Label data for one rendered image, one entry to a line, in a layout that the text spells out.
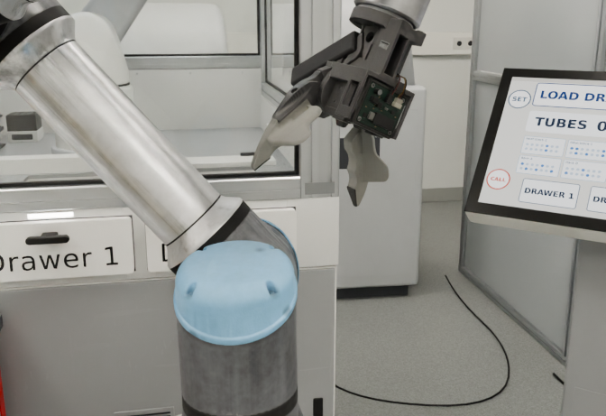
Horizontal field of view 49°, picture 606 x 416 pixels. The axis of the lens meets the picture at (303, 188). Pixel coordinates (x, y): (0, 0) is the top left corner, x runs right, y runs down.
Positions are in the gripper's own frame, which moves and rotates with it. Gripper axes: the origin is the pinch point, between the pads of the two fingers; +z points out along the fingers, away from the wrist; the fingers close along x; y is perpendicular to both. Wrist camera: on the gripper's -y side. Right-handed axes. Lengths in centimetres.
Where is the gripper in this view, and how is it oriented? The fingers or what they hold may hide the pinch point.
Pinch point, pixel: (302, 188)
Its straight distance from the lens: 74.1
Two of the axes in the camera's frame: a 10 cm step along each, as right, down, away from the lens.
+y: 5.3, 2.7, -8.0
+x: 7.6, 2.7, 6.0
